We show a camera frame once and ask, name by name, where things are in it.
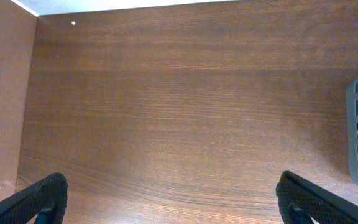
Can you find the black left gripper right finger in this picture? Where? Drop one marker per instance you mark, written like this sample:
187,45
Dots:
301,201

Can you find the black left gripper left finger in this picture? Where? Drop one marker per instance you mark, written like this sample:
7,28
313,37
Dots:
45,200

